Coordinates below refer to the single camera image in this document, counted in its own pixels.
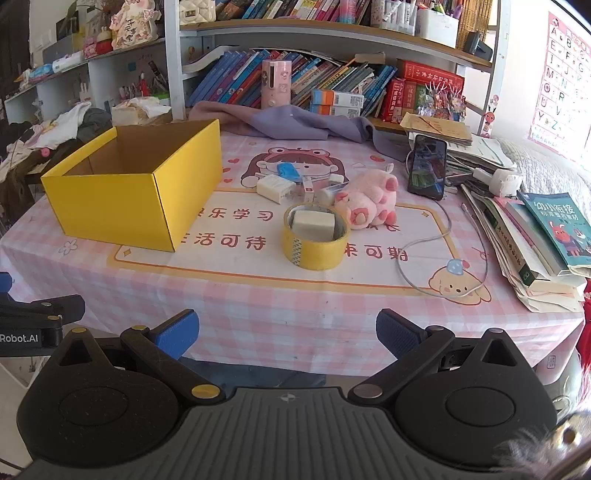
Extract alphabet wall poster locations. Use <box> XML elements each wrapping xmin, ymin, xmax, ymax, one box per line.
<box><xmin>527</xmin><ymin>10</ymin><xmax>591</xmax><ymax>162</ymax></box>

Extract white eraser block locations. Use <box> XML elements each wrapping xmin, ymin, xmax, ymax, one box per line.
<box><xmin>292</xmin><ymin>210</ymin><xmax>336</xmax><ymax>241</ymax></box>

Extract white open paperback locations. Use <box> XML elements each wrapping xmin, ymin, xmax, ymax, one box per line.
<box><xmin>182</xmin><ymin>46</ymin><xmax>222</xmax><ymax>72</ymax></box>

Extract red boxed dictionary set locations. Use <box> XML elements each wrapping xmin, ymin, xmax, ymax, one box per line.
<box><xmin>379</xmin><ymin>59</ymin><xmax>466</xmax><ymax>124</ymax></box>

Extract pink printed cylinder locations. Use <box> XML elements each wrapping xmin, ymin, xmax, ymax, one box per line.
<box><xmin>262</xmin><ymin>59</ymin><xmax>293</xmax><ymax>110</ymax></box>

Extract dark grey garment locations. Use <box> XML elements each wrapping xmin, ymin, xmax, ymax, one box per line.
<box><xmin>76</xmin><ymin>107</ymin><xmax>114</xmax><ymax>144</ymax></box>

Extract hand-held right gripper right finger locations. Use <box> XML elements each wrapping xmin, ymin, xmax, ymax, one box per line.
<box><xmin>347</xmin><ymin>308</ymin><xmax>539</xmax><ymax>401</ymax></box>

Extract brown paper envelope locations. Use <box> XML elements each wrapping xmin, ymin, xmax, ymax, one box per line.
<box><xmin>399</xmin><ymin>112</ymin><xmax>472</xmax><ymax>145</ymax></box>

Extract row of mixed books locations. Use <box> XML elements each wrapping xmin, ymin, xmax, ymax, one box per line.
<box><xmin>215</xmin><ymin>0</ymin><xmax>370</xmax><ymax>24</ymax></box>

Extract row of blue paperbacks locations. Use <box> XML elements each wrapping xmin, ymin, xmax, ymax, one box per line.
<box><xmin>187</xmin><ymin>48</ymin><xmax>398</xmax><ymax>109</ymax></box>

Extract colourful shiny ornaments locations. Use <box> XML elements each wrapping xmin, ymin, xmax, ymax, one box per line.
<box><xmin>418</xmin><ymin>83</ymin><xmax>465</xmax><ymax>123</ymax></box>

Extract teal children's book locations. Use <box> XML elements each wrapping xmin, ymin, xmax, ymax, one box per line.
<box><xmin>517</xmin><ymin>189</ymin><xmax>591</xmax><ymax>267</ymax></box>

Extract person's fluffy grey sleeve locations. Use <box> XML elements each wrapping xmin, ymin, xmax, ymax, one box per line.
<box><xmin>496</xmin><ymin>406</ymin><xmax>591</xmax><ymax>472</ymax></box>

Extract white power adapter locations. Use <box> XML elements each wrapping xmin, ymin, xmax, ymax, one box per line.
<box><xmin>472</xmin><ymin>167</ymin><xmax>522</xmax><ymax>195</ymax></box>

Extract pink checked tablecloth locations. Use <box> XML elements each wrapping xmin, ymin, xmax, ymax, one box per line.
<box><xmin>0</xmin><ymin>124</ymin><xmax>585</xmax><ymax>386</ymax></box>

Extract pink purple cloth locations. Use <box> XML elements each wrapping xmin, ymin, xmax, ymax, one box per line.
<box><xmin>189</xmin><ymin>100</ymin><xmax>409</xmax><ymax>160</ymax></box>

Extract white charger plug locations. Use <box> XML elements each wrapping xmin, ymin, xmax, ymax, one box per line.
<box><xmin>256</xmin><ymin>174</ymin><xmax>296</xmax><ymax>204</ymax></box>

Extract pink doll figurine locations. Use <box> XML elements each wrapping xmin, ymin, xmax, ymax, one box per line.
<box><xmin>108</xmin><ymin>0</ymin><xmax>160</xmax><ymax>51</ymax></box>

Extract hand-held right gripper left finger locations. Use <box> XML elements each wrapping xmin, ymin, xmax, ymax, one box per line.
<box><xmin>46</xmin><ymin>309</ymin><xmax>227</xmax><ymax>402</ymax></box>

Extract brown fuzzy garment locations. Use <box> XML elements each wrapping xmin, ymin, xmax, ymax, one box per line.
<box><xmin>0</xmin><ymin>150</ymin><xmax>51</xmax><ymax>217</ymax></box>

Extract small black box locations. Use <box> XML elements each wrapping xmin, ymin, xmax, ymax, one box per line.
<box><xmin>464</xmin><ymin>31</ymin><xmax>492</xmax><ymax>61</ymax></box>

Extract white side shelf unit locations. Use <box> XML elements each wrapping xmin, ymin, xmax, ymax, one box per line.
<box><xmin>4</xmin><ymin>39</ymin><xmax>169</xmax><ymax>125</ymax></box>

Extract grey quilted blanket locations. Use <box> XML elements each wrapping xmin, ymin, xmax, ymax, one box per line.
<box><xmin>499</xmin><ymin>137</ymin><xmax>591</xmax><ymax>204</ymax></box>

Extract white garment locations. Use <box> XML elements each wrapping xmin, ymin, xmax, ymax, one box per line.
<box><xmin>44</xmin><ymin>102</ymin><xmax>93</xmax><ymax>148</ymax></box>

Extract clear pen holder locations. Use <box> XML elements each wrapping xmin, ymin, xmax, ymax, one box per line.
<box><xmin>372</xmin><ymin>0</ymin><xmax>419</xmax><ymax>35</ymax></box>

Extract white charging cable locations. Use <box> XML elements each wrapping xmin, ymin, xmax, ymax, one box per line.
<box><xmin>398</xmin><ymin>152</ymin><xmax>490</xmax><ymax>298</ymax></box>

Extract stack of books and papers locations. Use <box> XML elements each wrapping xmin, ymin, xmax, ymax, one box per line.
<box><xmin>459</xmin><ymin>182</ymin><xmax>587</xmax><ymax>313</ymax></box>

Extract yellow tape roll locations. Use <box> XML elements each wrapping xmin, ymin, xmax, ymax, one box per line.
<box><xmin>283</xmin><ymin>203</ymin><xmax>352</xmax><ymax>271</ymax></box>

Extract black smartphone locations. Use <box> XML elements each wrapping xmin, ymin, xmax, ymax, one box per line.
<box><xmin>407</xmin><ymin>134</ymin><xmax>448</xmax><ymax>200</ymax></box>

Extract tissue pack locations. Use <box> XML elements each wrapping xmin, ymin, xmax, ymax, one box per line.
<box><xmin>111</xmin><ymin>97</ymin><xmax>172</xmax><ymax>126</ymax></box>

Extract orange white blue box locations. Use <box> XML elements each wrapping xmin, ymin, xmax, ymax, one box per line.
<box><xmin>310</xmin><ymin>104</ymin><xmax>363</xmax><ymax>118</ymax></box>
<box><xmin>311</xmin><ymin>89</ymin><xmax>365</xmax><ymax>108</ymax></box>

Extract white pen holder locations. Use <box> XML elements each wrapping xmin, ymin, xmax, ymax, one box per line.
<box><xmin>416</xmin><ymin>8</ymin><xmax>460</xmax><ymax>48</ymax></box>

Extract yellow cardboard box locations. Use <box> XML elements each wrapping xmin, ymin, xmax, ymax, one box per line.
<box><xmin>41</xmin><ymin>119</ymin><xmax>223</xmax><ymax>253</ymax></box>

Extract stack of loose papers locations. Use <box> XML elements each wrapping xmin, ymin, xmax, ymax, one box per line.
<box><xmin>445</xmin><ymin>134</ymin><xmax>518</xmax><ymax>185</ymax></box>

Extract pink plush pig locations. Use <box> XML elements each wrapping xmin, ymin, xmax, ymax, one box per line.
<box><xmin>333</xmin><ymin>168</ymin><xmax>400</xmax><ymax>230</ymax></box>

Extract white quilted handbag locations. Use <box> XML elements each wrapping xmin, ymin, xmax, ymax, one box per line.
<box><xmin>179</xmin><ymin>0</ymin><xmax>217</xmax><ymax>25</ymax></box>

